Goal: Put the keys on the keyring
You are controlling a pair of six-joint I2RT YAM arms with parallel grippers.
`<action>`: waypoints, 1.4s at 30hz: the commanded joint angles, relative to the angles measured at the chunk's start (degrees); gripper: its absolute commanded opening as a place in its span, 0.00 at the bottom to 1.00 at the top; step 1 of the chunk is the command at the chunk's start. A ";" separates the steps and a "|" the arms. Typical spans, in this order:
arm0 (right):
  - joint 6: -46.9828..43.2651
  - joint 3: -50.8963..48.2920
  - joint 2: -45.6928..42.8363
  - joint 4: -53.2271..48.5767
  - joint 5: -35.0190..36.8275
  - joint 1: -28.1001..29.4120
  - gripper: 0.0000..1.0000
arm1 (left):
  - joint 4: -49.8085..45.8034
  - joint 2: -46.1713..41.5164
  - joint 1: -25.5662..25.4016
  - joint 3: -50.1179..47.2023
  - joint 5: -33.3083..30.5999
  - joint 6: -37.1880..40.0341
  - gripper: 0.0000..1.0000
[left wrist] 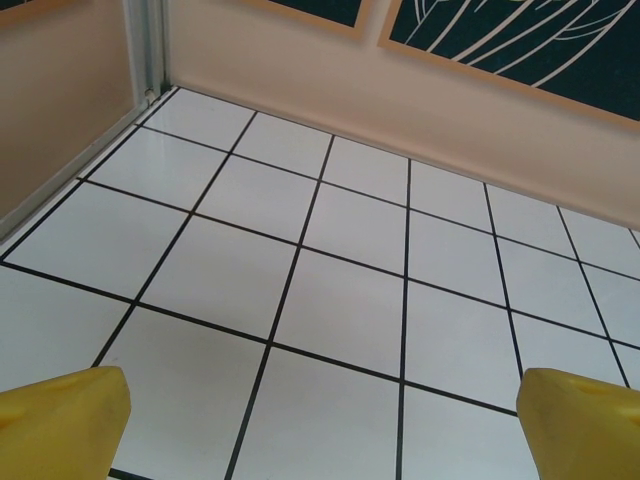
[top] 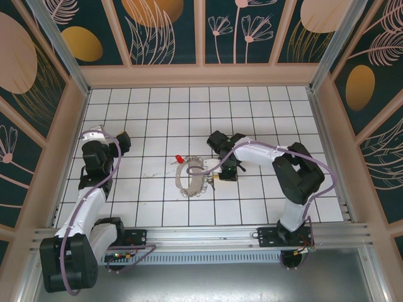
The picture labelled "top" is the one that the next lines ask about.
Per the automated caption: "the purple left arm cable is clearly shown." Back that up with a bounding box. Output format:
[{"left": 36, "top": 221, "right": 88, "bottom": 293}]
[{"left": 58, "top": 130, "right": 157, "bottom": 296}]

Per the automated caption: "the small green LED circuit board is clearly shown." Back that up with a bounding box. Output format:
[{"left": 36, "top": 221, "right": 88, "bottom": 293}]
[{"left": 106, "top": 252, "right": 133, "bottom": 262}]

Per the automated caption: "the aluminium corner post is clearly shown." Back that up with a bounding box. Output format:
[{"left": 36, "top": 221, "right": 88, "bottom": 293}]
[
  {"left": 309, "top": 0, "right": 378, "bottom": 92},
  {"left": 25, "top": 0, "right": 91, "bottom": 96}
]

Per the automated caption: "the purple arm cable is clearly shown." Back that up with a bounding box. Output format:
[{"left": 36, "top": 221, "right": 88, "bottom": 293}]
[
  {"left": 58, "top": 130, "right": 157, "bottom": 296},
  {"left": 186, "top": 141, "right": 337, "bottom": 271}
]

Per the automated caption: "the grey sheet metal panel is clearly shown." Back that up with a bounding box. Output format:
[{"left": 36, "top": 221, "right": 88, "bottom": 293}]
[{"left": 31, "top": 262, "right": 383, "bottom": 302}]

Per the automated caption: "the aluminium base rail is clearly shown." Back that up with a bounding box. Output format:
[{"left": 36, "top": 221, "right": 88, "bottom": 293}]
[{"left": 30, "top": 221, "right": 374, "bottom": 252}]

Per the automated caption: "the aluminium side rail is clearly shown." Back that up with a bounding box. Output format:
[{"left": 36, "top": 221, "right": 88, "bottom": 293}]
[{"left": 307, "top": 87, "right": 358, "bottom": 225}]

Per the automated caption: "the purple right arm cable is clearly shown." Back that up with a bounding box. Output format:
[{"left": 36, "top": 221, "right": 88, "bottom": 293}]
[{"left": 186, "top": 141, "right": 337, "bottom": 271}]

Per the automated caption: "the perforated metal cable tray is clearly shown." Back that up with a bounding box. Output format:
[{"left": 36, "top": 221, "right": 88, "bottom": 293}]
[{"left": 97, "top": 251, "right": 284, "bottom": 266}]

